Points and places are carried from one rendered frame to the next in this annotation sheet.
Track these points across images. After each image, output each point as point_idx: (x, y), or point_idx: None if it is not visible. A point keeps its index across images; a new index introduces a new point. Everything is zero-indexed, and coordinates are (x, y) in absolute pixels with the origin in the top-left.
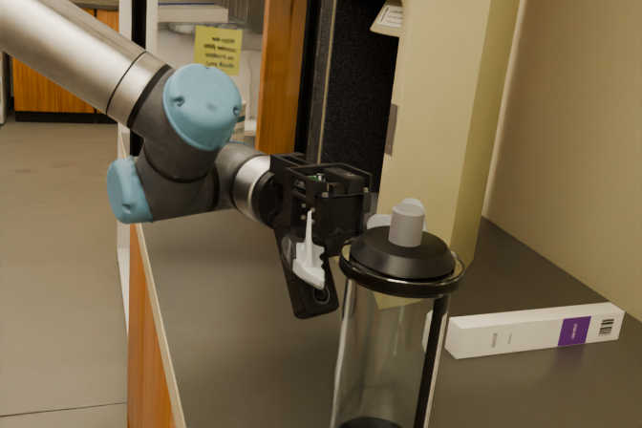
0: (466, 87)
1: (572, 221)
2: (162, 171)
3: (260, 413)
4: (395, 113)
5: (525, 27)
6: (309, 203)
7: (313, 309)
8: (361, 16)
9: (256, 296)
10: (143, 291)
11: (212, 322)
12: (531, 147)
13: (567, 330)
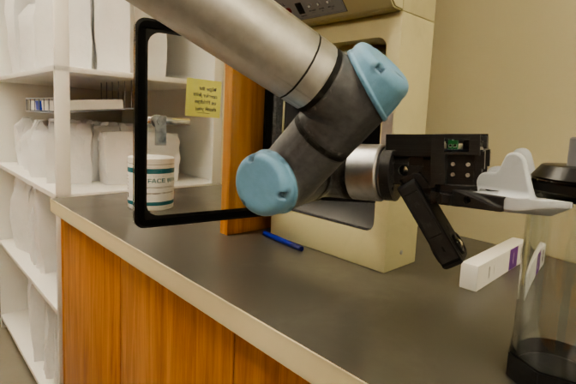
0: (423, 99)
1: None
2: (328, 150)
3: (428, 367)
4: (390, 118)
5: None
6: (459, 159)
7: (462, 255)
8: None
9: (302, 284)
10: (117, 325)
11: (297, 309)
12: None
13: (511, 257)
